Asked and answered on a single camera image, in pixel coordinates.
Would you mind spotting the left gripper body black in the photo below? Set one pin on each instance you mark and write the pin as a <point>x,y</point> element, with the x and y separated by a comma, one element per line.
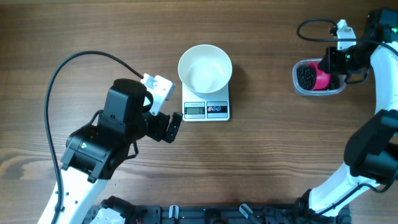
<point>155,127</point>

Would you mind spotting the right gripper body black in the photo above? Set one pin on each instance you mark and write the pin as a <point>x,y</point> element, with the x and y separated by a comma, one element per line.
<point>341,61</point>

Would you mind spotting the pink measuring scoop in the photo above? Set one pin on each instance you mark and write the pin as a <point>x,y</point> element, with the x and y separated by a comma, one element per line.
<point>322,78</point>

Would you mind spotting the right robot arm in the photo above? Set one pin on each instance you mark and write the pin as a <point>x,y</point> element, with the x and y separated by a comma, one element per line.
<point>370,158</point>

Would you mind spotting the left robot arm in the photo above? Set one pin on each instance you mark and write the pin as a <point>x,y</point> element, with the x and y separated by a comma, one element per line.
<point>93,152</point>

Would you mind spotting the white digital kitchen scale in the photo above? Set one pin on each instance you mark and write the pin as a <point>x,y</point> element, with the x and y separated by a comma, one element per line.
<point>205,108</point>

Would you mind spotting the white round bowl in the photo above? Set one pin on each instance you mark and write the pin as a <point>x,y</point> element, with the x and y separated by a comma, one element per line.
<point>205,69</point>

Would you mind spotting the clear plastic bean container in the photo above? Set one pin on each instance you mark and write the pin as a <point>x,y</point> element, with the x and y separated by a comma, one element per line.
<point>300,91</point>

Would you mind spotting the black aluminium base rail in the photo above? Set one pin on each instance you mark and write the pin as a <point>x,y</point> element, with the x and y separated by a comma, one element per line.
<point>117,210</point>

